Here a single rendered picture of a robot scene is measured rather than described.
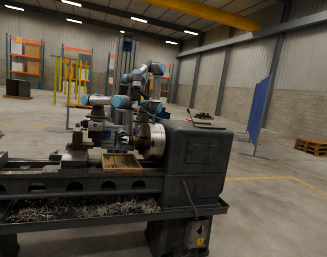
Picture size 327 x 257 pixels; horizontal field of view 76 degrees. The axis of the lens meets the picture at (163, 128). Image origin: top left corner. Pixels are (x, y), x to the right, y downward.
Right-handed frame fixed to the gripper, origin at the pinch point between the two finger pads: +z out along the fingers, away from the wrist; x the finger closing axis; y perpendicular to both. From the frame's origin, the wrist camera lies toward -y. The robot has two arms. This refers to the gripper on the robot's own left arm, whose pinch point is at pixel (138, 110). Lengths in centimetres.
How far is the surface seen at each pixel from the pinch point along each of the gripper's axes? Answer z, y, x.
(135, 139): 25.1, 2.0, 2.1
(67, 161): 42, 51, 13
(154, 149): 32.7, -11.8, 11.9
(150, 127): 14.6, -8.2, 9.3
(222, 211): 85, -76, 10
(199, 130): 16, -46, 23
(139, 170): 49, -1, 9
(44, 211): 80, 65, -8
